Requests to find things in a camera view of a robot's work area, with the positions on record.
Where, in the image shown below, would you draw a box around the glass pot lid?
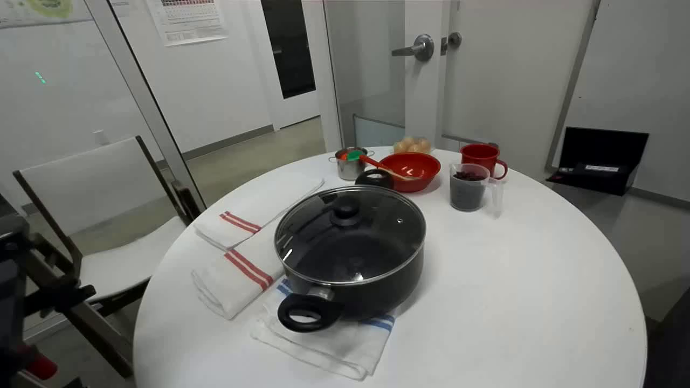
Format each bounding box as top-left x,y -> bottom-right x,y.
274,186 -> 426,284

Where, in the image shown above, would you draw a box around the white towel red stripes left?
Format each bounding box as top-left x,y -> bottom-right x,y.
195,174 -> 324,250

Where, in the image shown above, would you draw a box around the white towel red stripes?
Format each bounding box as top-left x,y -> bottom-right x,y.
195,174 -> 324,250
189,223 -> 283,321

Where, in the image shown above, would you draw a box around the white towel red stripes right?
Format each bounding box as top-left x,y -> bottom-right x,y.
189,223 -> 283,321

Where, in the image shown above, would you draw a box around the white towel blue stripes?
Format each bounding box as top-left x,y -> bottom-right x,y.
253,281 -> 395,381

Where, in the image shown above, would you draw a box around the black cooking pot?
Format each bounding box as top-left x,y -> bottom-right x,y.
274,183 -> 426,331

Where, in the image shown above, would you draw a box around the red bowl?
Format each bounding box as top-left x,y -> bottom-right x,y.
364,153 -> 439,193

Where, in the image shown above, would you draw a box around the yellow round food pieces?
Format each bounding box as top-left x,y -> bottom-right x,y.
392,137 -> 432,153

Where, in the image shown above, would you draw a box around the clear cup dark contents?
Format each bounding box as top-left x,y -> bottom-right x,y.
451,163 -> 490,212

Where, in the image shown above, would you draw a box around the red mug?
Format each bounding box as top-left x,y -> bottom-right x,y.
461,142 -> 508,179

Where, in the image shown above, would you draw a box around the white glass door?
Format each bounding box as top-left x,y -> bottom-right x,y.
322,0 -> 601,177

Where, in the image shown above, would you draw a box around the white folding chair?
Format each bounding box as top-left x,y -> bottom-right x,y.
10,136 -> 201,378

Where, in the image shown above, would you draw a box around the silver door handle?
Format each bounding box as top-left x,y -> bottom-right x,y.
392,35 -> 433,63

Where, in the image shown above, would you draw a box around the wall poster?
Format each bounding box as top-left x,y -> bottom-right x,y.
144,0 -> 228,46

